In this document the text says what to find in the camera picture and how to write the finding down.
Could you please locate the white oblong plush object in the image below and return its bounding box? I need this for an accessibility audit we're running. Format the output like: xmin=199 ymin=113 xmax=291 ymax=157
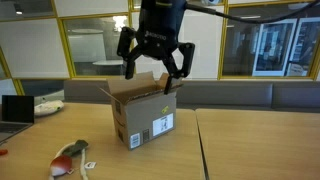
xmin=34 ymin=99 xmax=65 ymax=118

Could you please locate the cardboard shipping box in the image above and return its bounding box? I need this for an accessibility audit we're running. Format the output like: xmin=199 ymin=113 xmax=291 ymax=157
xmin=99 ymin=70 xmax=184 ymax=151

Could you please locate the yellow window frame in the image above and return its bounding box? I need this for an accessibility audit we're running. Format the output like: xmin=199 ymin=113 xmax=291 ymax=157
xmin=0 ymin=0 xmax=320 ymax=98

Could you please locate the grey laptop with dark screen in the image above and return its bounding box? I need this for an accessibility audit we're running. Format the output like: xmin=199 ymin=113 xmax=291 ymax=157
xmin=0 ymin=94 xmax=35 ymax=144

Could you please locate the grey upholstered bench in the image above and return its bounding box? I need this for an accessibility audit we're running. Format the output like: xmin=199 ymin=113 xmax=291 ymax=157
xmin=63 ymin=79 xmax=320 ymax=113

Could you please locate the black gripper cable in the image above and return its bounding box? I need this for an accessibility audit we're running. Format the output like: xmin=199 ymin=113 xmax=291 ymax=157
xmin=184 ymin=0 xmax=320 ymax=25

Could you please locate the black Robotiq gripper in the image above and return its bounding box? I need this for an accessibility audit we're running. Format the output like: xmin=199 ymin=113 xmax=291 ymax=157
xmin=116 ymin=0 xmax=196 ymax=96

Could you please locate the white round table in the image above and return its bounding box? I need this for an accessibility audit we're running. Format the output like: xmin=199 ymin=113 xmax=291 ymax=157
xmin=92 ymin=59 xmax=127 ymax=76

